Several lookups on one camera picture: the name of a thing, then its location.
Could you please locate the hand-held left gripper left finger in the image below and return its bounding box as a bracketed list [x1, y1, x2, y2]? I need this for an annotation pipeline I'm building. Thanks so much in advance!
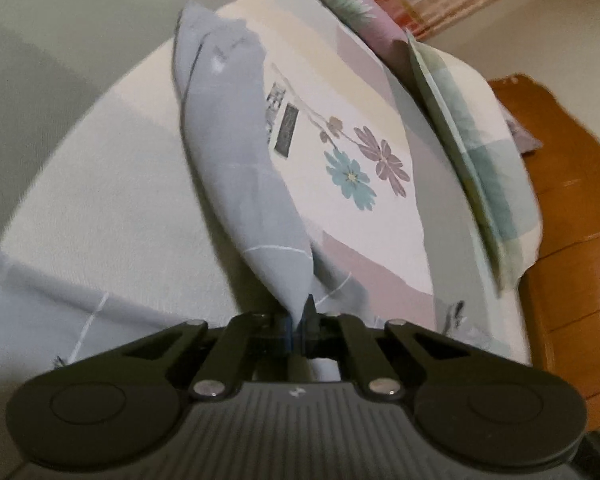
[35, 312, 291, 401]

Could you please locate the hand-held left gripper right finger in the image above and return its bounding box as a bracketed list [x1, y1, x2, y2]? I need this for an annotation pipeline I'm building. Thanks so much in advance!
[297, 295, 556, 400]

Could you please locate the checked pillow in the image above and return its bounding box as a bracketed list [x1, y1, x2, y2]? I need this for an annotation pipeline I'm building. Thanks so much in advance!
[405, 30, 543, 293]

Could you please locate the checked bed sheet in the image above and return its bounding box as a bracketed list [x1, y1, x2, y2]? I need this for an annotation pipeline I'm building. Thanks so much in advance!
[0, 0, 533, 366]

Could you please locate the wooden headboard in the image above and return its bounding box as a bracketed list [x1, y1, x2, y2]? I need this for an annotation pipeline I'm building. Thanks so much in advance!
[487, 74, 600, 431]

